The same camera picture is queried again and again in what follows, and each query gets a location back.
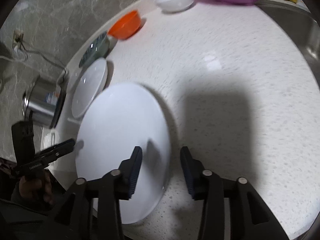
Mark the wall power socket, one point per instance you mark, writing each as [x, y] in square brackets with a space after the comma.
[17, 39]

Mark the orange plastic bowl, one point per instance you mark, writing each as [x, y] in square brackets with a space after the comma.
[126, 26]

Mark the white folded cloth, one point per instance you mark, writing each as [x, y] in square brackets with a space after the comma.
[50, 137]

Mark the blue floral green bowl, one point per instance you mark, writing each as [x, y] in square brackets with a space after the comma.
[97, 49]

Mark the person left hand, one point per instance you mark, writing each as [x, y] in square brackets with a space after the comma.
[39, 186]

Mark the large white plate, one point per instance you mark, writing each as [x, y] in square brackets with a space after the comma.
[122, 117]

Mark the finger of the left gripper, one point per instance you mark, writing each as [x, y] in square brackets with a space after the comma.
[55, 152]

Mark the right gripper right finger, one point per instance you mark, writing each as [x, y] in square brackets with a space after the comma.
[193, 174]

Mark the stainless steel sink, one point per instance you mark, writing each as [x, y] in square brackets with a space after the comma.
[300, 26]

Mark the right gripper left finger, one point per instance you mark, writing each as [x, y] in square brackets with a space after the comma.
[130, 169]

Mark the stainless steel rice cooker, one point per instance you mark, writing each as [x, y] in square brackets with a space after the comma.
[43, 102]

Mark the white shallow bowl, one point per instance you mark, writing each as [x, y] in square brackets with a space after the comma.
[89, 86]

